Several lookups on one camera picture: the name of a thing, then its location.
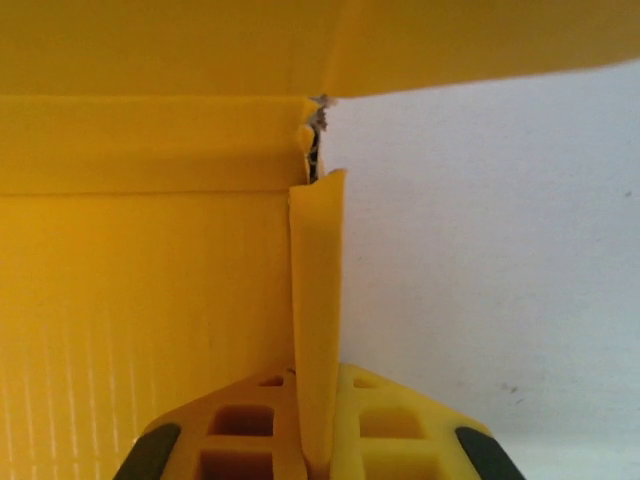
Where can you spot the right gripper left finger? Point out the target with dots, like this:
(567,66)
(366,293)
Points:
(235,430)

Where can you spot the yellow cardboard box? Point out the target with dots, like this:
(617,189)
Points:
(150,225)

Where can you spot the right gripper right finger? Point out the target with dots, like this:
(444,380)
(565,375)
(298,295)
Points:
(400,425)

